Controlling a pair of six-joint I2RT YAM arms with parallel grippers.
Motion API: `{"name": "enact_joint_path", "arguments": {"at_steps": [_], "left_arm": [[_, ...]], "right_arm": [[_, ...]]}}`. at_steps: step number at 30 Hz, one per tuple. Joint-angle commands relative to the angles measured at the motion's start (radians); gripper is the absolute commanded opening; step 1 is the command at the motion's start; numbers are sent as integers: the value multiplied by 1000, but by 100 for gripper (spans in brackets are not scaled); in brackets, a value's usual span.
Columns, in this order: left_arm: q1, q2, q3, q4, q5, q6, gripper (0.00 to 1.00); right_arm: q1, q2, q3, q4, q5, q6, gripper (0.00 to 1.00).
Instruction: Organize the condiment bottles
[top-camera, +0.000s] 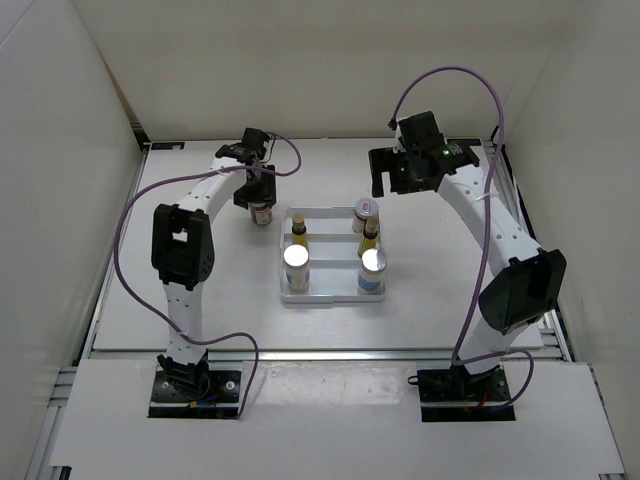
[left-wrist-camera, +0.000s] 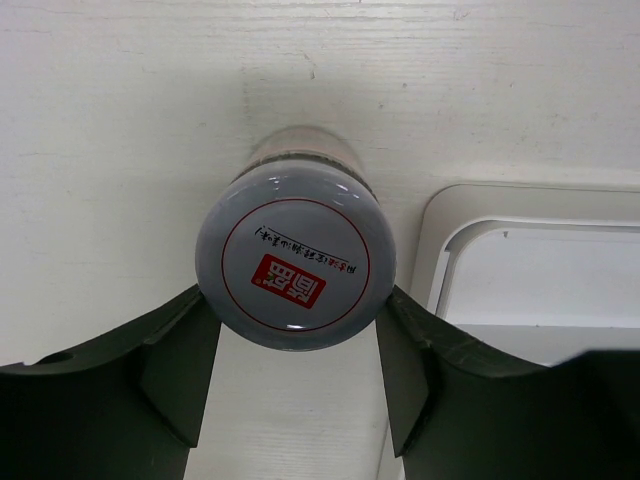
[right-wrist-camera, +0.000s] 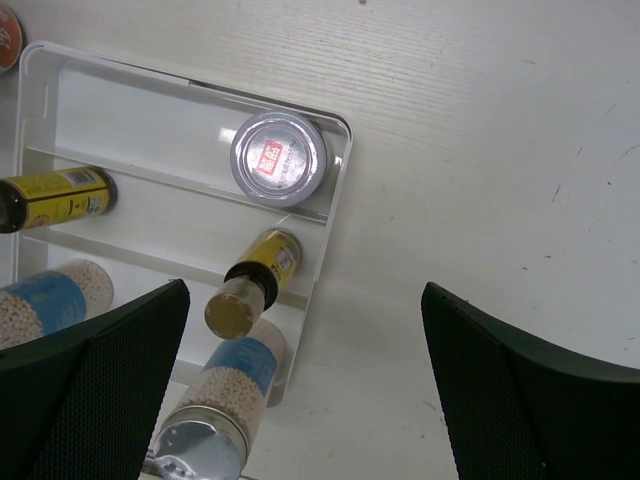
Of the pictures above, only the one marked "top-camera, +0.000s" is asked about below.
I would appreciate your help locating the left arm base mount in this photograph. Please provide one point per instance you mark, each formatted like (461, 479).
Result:
(218, 397)

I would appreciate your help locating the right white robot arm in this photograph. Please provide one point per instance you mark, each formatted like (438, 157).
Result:
(526, 278)

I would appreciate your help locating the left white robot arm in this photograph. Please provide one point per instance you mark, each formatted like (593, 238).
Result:
(183, 249)

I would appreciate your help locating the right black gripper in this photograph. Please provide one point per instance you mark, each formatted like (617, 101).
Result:
(383, 160)

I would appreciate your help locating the white tiered tray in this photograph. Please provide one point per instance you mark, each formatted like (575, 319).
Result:
(334, 263)

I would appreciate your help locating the aluminium frame rail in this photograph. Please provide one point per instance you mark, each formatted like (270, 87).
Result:
(329, 415)

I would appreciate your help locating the silver lid white bottle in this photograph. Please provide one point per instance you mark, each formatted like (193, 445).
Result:
(296, 267)

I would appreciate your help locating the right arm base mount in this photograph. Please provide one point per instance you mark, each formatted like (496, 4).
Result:
(454, 396)

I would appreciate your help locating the brown spice jar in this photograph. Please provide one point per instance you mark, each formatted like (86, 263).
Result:
(364, 209)
(261, 213)

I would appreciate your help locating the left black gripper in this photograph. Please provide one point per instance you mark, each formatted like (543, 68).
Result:
(266, 194)

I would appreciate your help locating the yellow label bottle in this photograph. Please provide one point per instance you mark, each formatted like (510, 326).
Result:
(369, 236)
(299, 230)

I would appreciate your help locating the silver lid blue bottle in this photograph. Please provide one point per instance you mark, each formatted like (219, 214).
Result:
(372, 271)

